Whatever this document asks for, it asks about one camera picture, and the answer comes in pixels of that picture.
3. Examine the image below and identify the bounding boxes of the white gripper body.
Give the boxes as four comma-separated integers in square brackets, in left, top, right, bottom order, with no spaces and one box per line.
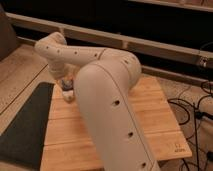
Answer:
[49,68,74,90]

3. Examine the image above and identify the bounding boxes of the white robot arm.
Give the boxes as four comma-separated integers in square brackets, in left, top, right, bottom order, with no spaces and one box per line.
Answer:
[35,32,160,171]

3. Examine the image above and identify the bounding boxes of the blue small object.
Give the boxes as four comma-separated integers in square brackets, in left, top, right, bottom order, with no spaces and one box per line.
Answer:
[62,80,73,91]

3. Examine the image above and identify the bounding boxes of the wooden table board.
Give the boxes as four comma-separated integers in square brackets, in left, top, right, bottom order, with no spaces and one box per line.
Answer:
[40,77,192,171]

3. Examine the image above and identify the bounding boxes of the black floor mat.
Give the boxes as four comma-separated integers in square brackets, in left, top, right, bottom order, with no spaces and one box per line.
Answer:
[0,82,54,171]

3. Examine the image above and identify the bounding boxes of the long wooden rail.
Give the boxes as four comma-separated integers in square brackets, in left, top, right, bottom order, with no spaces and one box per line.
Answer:
[6,12,213,69]

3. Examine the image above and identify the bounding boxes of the black cables on floor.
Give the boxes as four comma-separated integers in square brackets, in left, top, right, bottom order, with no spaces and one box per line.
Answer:
[166,79,213,171]

